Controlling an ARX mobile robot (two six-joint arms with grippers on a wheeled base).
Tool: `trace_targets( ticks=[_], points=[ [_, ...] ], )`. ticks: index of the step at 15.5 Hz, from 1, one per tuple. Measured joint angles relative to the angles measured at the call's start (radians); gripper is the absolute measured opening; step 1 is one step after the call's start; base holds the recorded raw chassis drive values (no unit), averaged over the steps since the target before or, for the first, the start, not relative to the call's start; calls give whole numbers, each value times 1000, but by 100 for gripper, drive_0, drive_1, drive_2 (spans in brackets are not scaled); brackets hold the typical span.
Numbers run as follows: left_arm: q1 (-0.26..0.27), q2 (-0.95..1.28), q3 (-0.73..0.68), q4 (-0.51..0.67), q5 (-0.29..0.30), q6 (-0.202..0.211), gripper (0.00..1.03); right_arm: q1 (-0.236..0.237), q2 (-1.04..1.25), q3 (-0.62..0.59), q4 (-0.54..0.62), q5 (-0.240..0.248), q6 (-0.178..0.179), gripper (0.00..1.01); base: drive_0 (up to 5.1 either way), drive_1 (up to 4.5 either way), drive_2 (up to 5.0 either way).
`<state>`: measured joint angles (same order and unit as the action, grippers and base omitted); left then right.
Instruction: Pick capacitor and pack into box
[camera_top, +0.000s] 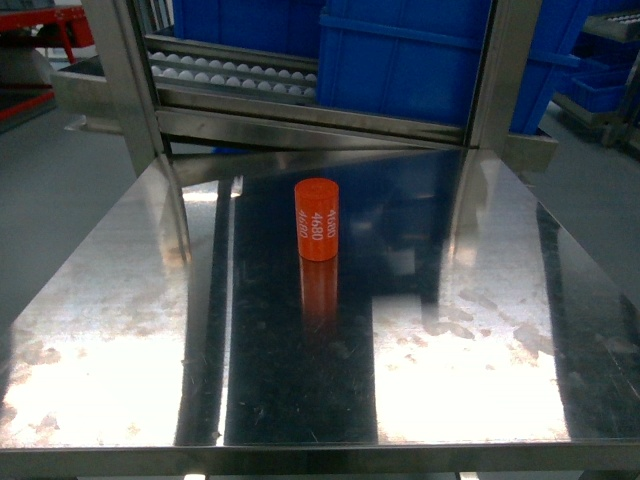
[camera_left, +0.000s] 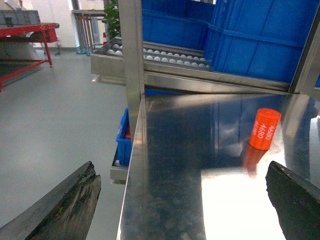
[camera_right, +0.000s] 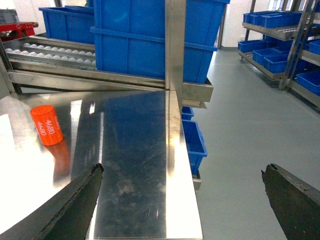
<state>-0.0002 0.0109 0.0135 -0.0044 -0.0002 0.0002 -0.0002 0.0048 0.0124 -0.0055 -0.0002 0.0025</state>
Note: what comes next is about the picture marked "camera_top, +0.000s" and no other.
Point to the red metal frame table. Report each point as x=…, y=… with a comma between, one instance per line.
x=28, y=30

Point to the large blue plastic crate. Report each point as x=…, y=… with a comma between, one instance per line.
x=419, y=59

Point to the orange cylindrical capacitor 4680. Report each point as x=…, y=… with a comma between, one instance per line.
x=316, y=202

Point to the stainless steel roller rack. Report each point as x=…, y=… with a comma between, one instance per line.
x=154, y=90

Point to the blue crate behind left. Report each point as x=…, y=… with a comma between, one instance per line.
x=286, y=27

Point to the small blue bins on shelf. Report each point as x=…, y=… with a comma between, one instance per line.
x=598, y=84

